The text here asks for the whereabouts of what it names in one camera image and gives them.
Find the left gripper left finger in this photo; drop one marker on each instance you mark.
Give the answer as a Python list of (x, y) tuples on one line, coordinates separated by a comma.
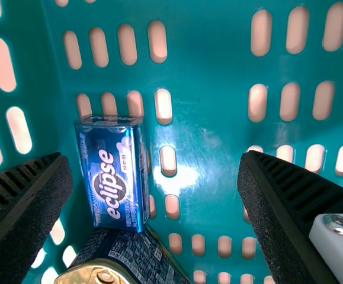
[(26, 207)]

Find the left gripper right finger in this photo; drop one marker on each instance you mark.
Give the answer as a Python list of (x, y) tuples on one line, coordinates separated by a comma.
[(289, 213)]

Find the blue box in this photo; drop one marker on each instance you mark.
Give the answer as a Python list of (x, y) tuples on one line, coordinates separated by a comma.
[(112, 177)]

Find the teal shopping basket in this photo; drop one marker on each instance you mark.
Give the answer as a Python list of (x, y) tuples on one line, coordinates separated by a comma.
[(212, 59)]

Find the rectangular tin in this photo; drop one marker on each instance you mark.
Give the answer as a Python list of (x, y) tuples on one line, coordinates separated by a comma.
[(129, 254)]

